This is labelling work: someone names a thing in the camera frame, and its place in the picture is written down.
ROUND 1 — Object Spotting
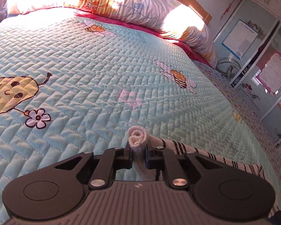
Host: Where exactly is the blue sliding door wardrobe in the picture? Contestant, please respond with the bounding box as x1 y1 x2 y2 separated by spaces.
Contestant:
213 0 281 144

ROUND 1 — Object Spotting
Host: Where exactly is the quilted bee print bedspread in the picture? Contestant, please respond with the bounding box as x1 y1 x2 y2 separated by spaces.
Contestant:
0 7 281 225

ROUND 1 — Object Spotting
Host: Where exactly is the blue bordered poster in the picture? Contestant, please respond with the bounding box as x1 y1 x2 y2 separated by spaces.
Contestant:
222 19 259 60

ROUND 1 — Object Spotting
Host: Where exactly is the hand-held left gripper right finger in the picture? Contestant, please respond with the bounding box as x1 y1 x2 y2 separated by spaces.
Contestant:
144 143 219 189

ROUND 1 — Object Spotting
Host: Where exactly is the red hanging ornament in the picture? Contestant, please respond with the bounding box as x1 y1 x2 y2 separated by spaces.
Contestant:
221 2 233 19

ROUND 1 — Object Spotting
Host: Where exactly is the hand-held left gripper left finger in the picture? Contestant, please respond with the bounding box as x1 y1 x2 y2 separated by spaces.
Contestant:
55 142 133 189

